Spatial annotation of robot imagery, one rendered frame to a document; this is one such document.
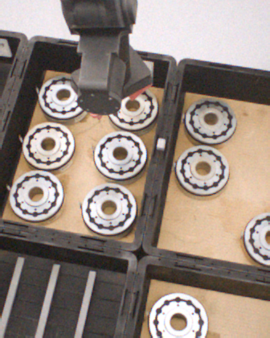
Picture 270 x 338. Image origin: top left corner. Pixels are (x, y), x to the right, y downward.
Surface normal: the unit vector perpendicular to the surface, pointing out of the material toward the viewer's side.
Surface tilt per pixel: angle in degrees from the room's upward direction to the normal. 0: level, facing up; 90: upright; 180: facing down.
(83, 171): 0
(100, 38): 8
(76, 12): 58
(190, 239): 0
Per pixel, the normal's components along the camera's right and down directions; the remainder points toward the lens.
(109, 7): -0.12, 0.84
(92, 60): -0.16, -0.33
